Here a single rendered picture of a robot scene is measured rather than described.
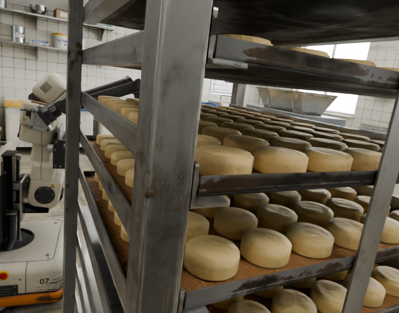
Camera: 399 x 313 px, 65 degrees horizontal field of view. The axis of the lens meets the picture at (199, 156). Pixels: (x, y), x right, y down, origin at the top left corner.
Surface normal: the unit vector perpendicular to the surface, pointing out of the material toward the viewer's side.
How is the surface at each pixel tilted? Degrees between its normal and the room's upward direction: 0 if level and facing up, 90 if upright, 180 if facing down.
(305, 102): 110
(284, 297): 0
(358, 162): 90
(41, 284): 90
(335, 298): 0
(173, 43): 90
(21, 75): 90
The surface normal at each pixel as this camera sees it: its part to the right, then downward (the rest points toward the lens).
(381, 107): -0.87, 0.01
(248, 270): 0.11, -0.97
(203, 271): -0.34, 0.18
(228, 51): 0.44, 0.26
